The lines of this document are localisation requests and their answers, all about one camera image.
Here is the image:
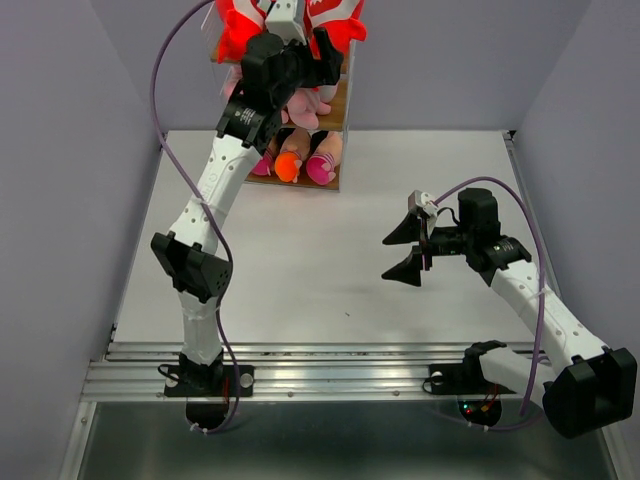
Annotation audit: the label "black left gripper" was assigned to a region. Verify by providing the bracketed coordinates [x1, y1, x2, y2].
[272, 27, 343, 108]

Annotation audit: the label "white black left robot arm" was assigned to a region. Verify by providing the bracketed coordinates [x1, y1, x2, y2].
[151, 28, 344, 394]

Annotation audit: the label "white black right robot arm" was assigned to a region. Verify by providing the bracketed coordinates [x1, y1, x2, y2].
[381, 188, 638, 439]

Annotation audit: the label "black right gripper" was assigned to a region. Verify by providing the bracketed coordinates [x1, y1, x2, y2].
[381, 210, 474, 286]

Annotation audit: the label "aluminium mounting rail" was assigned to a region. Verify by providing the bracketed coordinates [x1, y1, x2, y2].
[81, 342, 467, 403]

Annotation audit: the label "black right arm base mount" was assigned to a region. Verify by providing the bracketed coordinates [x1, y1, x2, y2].
[422, 340, 509, 429]

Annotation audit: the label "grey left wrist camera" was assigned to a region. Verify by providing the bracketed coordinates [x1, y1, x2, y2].
[265, 0, 307, 44]

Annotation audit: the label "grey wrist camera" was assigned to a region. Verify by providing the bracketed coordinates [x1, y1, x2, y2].
[265, 0, 307, 44]
[408, 190, 438, 222]

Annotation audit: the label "pink pig plush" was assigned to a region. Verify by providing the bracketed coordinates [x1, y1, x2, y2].
[282, 85, 337, 130]
[222, 65, 243, 101]

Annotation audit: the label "wooden three-tier wire shelf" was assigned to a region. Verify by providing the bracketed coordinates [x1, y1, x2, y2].
[201, 4, 357, 190]

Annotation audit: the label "red fish plush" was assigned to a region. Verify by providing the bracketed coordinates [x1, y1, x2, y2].
[216, 0, 266, 63]

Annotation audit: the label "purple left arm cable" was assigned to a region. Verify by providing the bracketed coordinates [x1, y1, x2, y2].
[150, 0, 241, 436]

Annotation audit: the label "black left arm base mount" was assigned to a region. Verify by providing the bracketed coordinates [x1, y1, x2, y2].
[157, 364, 255, 435]

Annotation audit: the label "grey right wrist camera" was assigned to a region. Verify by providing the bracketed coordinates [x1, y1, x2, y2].
[408, 190, 438, 222]

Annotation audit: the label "boy doll pink shorts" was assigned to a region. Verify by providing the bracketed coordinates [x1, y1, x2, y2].
[251, 149, 274, 177]

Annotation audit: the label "red shark plush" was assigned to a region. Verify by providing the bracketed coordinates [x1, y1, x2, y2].
[306, 0, 367, 55]

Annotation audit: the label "boy doll orange shorts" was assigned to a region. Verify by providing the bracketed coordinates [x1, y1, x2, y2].
[274, 128, 311, 183]

